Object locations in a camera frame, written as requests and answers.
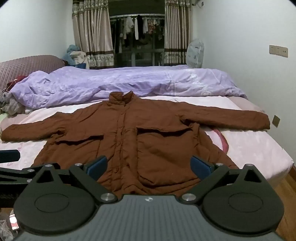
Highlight plastic covered standing fan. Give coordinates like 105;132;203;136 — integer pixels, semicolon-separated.
186;38;205;69

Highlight brown padded jacket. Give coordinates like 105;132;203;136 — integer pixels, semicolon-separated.
1;91;270;197

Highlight purple duvet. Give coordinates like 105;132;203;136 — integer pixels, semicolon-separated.
10;65;249;109

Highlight beige patterned curtain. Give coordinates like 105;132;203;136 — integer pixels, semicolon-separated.
164;0;193;67
72;0;115;69

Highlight pile of blue white clothes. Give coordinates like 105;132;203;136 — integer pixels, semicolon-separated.
62;44;89;69

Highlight wall outlet panel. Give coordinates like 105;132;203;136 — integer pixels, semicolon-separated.
269;45;289;58

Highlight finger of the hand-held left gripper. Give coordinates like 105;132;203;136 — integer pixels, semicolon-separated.
0;149;21;163
0;164;45;186

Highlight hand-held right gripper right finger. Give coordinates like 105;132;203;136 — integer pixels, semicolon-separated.
181;156;271;205

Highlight red cloth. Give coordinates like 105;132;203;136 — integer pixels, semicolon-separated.
7;75;28;88

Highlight brown pillow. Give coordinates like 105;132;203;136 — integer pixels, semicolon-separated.
0;55;65;93

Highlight row of hanging clothes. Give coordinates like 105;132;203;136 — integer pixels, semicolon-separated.
110;14;165;54

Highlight grey crumpled clothes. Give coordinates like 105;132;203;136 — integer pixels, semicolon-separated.
0;93;26;115

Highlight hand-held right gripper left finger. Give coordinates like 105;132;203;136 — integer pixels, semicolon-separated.
29;156;118;204

